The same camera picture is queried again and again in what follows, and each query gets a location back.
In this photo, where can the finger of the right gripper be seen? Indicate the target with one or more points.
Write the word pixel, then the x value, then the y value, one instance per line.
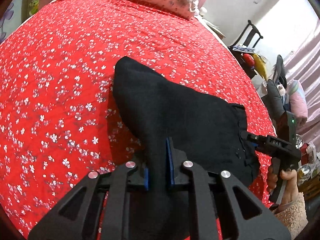
pixel 249 146
pixel 249 136

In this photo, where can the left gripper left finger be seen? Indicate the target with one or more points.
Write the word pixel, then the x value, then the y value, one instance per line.
pixel 98 206

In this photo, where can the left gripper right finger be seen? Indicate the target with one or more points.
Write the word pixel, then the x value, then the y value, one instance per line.
pixel 219 205

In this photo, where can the black pants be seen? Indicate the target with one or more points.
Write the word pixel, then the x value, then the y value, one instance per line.
pixel 205 127

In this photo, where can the beige fuzzy sleeve forearm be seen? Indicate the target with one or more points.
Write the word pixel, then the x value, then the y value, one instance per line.
pixel 293 215

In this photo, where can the pile of clothes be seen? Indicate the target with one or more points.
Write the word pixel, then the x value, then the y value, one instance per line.
pixel 285 96

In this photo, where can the yellow red toys on chair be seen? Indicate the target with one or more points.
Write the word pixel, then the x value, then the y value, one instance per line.
pixel 254 64

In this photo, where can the pink curtain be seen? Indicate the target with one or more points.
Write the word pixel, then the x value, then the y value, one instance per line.
pixel 303 65

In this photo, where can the black wooden chair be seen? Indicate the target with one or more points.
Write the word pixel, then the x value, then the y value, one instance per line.
pixel 238 55

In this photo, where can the red floral bedspread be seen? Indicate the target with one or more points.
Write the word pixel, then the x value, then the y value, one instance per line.
pixel 58 116

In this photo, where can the purple flower wardrobe door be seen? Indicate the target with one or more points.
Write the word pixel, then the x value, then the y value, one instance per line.
pixel 12 18

